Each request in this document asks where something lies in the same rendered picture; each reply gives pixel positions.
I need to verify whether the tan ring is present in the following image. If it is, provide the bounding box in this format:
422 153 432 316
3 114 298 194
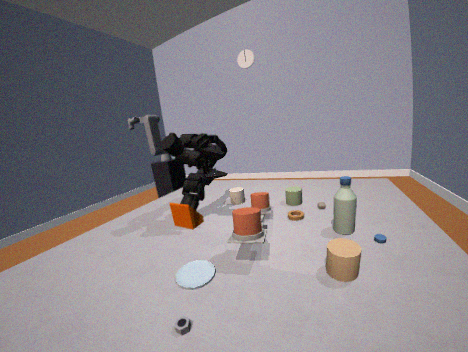
288 210 305 221

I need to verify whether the terracotta orange cup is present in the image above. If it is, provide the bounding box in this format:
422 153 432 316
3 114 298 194
232 207 262 236
250 192 270 209

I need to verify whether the tan cylinder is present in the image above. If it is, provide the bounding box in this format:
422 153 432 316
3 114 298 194
326 238 361 282

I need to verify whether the pale green cylinder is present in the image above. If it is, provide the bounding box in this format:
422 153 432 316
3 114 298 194
285 187 302 206

